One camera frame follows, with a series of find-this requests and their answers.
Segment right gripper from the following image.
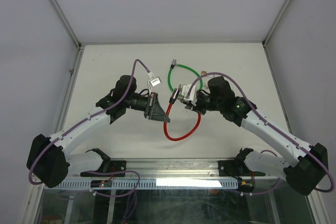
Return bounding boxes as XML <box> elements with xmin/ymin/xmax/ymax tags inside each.
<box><xmin>185</xmin><ymin>91</ymin><xmax>223</xmax><ymax>115</ymax></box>

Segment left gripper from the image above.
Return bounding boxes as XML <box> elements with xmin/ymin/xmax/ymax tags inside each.
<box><xmin>125</xmin><ymin>92</ymin><xmax>171</xmax><ymax>123</ymax></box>

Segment red cable lock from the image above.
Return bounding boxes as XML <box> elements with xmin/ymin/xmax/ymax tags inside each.
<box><xmin>163</xmin><ymin>89</ymin><xmax>201</xmax><ymax>145</ymax></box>

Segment silver keys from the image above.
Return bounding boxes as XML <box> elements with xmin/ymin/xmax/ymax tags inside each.
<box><xmin>177</xmin><ymin>84</ymin><xmax>184</xmax><ymax>101</ymax></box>

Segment green cable lock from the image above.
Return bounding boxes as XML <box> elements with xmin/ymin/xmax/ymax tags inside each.
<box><xmin>167</xmin><ymin>59</ymin><xmax>201</xmax><ymax>91</ymax></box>

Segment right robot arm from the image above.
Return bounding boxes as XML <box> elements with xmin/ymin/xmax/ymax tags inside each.
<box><xmin>181</xmin><ymin>75</ymin><xmax>335</xmax><ymax>196</ymax></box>

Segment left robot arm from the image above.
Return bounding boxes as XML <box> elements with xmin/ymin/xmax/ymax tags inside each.
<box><xmin>26</xmin><ymin>75</ymin><xmax>170</xmax><ymax>188</ymax></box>

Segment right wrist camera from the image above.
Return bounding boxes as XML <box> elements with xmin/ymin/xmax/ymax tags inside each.
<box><xmin>181</xmin><ymin>84</ymin><xmax>196</xmax><ymax>104</ymax></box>

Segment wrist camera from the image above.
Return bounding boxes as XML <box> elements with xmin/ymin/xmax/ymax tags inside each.
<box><xmin>181</xmin><ymin>84</ymin><xmax>196</xmax><ymax>104</ymax></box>
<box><xmin>148</xmin><ymin>72</ymin><xmax>162</xmax><ymax>92</ymax></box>

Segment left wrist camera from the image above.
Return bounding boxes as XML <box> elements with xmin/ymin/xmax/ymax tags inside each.
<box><xmin>148</xmin><ymin>72</ymin><xmax>162</xmax><ymax>92</ymax></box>

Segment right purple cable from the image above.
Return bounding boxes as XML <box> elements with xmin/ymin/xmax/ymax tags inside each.
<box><xmin>185</xmin><ymin>71</ymin><xmax>330</xmax><ymax>196</ymax></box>

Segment purple cable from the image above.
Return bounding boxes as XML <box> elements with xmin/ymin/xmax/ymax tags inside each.
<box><xmin>185</xmin><ymin>71</ymin><xmax>330</xmax><ymax>196</ymax></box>
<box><xmin>28</xmin><ymin>59</ymin><xmax>155</xmax><ymax>185</ymax></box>

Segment aluminium front rail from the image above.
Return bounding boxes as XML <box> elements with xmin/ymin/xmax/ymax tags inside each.
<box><xmin>33</xmin><ymin>157</ymin><xmax>289</xmax><ymax>182</ymax></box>

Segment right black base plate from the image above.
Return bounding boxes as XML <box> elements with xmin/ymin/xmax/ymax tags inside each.
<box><xmin>217</xmin><ymin>159</ymin><xmax>253</xmax><ymax>177</ymax></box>

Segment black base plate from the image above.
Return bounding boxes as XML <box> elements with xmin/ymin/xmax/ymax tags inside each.
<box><xmin>217</xmin><ymin>159</ymin><xmax>253</xmax><ymax>177</ymax></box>
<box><xmin>80</xmin><ymin>159</ymin><xmax>127</xmax><ymax>177</ymax></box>

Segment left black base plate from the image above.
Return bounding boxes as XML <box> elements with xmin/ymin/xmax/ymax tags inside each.
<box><xmin>80</xmin><ymin>159</ymin><xmax>127</xmax><ymax>177</ymax></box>

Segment white slotted cable duct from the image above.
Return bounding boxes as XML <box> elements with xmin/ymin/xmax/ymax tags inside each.
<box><xmin>55</xmin><ymin>178</ymin><xmax>238</xmax><ymax>190</ymax></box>

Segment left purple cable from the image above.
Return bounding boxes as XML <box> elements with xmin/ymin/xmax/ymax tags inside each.
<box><xmin>28</xmin><ymin>59</ymin><xmax>155</xmax><ymax>185</ymax></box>

